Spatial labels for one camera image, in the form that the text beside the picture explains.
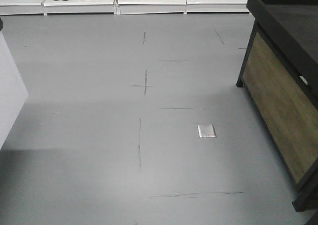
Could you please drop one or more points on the white store shelf unit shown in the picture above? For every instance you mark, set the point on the white store shelf unit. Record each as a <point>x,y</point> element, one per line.
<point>121,7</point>

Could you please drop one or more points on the metal floor socket plate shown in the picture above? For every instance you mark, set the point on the metal floor socket plate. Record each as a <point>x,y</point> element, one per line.
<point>206,131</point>

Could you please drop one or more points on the black wooden display stand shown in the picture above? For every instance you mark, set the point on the black wooden display stand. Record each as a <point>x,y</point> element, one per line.
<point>280,72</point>

